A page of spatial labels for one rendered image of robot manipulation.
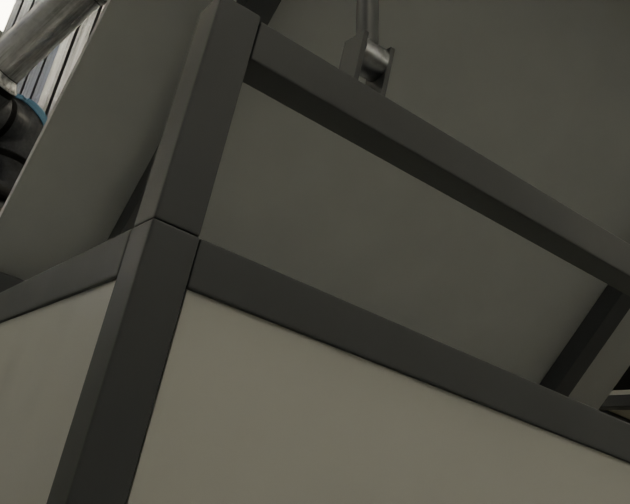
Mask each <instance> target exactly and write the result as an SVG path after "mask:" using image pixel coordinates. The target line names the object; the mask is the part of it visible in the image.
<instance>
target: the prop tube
mask: <svg viewBox="0 0 630 504"><path fill-rule="evenodd" d="M363 30H366V31H368V32H369V34H368V39H367V43H366V47H365V52H364V57H363V61H362V66H361V70H360V75H359V76H361V77H363V78H364V79H366V80H367V81H375V80H376V79H378V78H379V77H380V76H381V75H382V74H383V72H384V70H385V69H386V67H387V65H388V62H389V59H390V55H389V52H388V51H387V50H386V49H385V48H383V47H382V46H380V45H379V0H357V3H356V35H357V34H358V33H360V32H362V31H363Z"/></svg>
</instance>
